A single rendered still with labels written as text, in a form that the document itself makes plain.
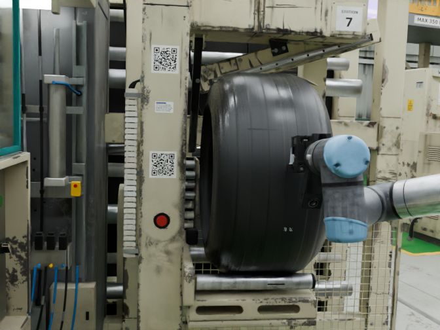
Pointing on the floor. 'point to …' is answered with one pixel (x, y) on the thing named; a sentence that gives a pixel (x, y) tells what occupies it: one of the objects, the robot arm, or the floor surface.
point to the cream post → (152, 321)
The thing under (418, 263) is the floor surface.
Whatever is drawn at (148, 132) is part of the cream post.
